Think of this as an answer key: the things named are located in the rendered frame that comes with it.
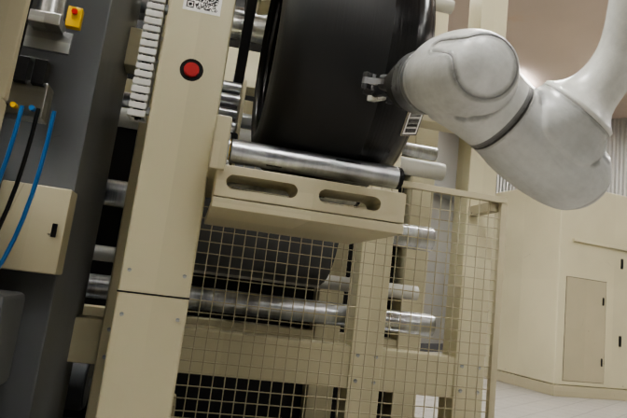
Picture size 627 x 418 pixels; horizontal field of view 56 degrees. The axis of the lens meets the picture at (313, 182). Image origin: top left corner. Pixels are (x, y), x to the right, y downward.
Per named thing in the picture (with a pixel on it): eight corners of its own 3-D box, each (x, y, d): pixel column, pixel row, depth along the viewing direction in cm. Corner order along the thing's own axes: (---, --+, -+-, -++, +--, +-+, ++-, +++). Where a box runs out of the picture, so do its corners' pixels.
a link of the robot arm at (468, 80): (380, 87, 76) (453, 148, 79) (424, 76, 61) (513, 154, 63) (430, 21, 76) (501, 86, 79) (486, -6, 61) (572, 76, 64)
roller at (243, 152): (221, 166, 109) (225, 149, 106) (224, 149, 112) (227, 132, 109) (397, 194, 116) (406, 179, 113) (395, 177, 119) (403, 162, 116)
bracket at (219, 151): (208, 167, 102) (216, 113, 104) (202, 197, 141) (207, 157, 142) (228, 170, 103) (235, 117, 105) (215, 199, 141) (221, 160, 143)
